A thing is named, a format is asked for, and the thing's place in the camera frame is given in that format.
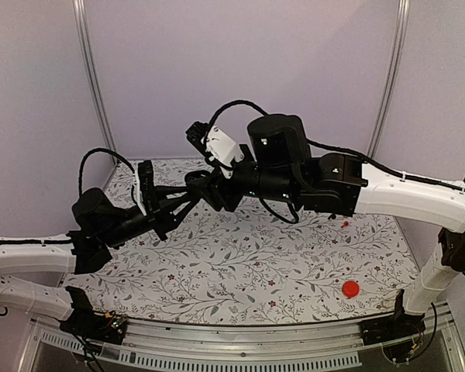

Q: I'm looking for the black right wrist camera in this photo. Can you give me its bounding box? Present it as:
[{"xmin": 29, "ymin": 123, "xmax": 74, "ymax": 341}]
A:
[{"xmin": 185, "ymin": 122, "xmax": 211, "ymax": 157}]

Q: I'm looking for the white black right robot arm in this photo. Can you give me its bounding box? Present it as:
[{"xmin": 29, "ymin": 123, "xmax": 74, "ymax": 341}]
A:
[{"xmin": 186, "ymin": 114, "xmax": 465, "ymax": 338}]

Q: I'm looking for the aluminium post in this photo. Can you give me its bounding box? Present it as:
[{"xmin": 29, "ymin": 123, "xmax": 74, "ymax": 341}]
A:
[
  {"xmin": 72, "ymin": 0, "xmax": 116, "ymax": 151},
  {"xmin": 367, "ymin": 0, "xmax": 410, "ymax": 158}
]

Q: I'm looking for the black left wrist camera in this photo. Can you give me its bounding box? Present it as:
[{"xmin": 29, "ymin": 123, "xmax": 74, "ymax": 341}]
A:
[{"xmin": 137, "ymin": 160, "xmax": 156, "ymax": 217}]

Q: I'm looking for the white right camera bracket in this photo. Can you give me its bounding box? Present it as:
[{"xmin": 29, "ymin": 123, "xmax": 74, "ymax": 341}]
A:
[{"xmin": 202, "ymin": 126, "xmax": 245, "ymax": 179}]

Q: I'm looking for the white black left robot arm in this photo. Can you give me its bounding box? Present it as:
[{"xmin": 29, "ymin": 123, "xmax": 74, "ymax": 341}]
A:
[{"xmin": 0, "ymin": 187, "xmax": 199, "ymax": 336}]

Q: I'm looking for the black braided right cable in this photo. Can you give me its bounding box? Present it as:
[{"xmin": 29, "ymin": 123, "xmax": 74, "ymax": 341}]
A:
[{"xmin": 207, "ymin": 99, "xmax": 269, "ymax": 133}]

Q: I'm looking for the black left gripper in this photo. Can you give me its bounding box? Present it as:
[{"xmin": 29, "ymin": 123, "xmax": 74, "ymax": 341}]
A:
[{"xmin": 100, "ymin": 186, "xmax": 200, "ymax": 249}]

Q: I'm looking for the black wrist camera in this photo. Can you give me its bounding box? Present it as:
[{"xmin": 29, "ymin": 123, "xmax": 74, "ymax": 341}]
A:
[
  {"xmin": 137, "ymin": 160, "xmax": 156, "ymax": 217},
  {"xmin": 185, "ymin": 122, "xmax": 211, "ymax": 157}
]

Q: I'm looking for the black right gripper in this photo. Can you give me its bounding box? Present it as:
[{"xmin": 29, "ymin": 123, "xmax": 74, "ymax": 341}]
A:
[{"xmin": 185, "ymin": 143, "xmax": 300, "ymax": 212}]

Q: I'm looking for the floral patterned table mat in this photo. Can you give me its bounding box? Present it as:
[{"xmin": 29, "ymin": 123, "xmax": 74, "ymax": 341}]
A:
[{"xmin": 61, "ymin": 157, "xmax": 424, "ymax": 326}]

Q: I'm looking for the black braided cable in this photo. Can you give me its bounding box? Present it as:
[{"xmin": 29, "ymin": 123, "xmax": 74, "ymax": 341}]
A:
[
  {"xmin": 78, "ymin": 146, "xmax": 139, "ymax": 202},
  {"xmin": 207, "ymin": 99, "xmax": 269, "ymax": 133}
]

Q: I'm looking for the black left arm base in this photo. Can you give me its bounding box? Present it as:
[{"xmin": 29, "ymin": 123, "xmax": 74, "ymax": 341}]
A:
[{"xmin": 59, "ymin": 286, "xmax": 128, "ymax": 345}]

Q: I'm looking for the aluminium front rail frame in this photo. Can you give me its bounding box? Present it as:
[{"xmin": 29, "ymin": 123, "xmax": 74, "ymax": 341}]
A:
[{"xmin": 17, "ymin": 302, "xmax": 465, "ymax": 371}]

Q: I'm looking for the aluminium back left post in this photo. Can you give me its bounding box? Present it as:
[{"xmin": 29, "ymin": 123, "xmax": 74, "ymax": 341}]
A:
[{"xmin": 72, "ymin": 0, "xmax": 116, "ymax": 151}]

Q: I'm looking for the black braided left cable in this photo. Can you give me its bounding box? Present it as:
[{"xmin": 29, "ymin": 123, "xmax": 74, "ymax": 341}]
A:
[{"xmin": 78, "ymin": 146, "xmax": 139, "ymax": 202}]

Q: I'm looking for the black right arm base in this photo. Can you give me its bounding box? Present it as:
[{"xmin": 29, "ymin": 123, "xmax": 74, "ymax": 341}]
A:
[{"xmin": 359, "ymin": 289, "xmax": 425, "ymax": 346}]

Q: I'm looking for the white left camera bracket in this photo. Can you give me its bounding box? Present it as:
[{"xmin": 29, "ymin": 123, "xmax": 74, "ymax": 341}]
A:
[{"xmin": 133, "ymin": 174, "xmax": 146, "ymax": 215}]

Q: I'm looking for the red round bottle cap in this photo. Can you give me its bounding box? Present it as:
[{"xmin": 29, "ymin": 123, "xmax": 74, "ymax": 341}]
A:
[{"xmin": 342, "ymin": 281, "xmax": 360, "ymax": 298}]

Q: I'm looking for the aluminium back right post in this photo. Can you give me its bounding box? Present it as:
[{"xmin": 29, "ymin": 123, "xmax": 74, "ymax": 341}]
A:
[{"xmin": 367, "ymin": 0, "xmax": 410, "ymax": 158}]

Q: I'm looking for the white camera bracket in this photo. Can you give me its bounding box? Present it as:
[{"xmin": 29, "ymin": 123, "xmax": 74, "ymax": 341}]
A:
[
  {"xmin": 133, "ymin": 174, "xmax": 146, "ymax": 215},
  {"xmin": 202, "ymin": 126, "xmax": 245, "ymax": 179}
]

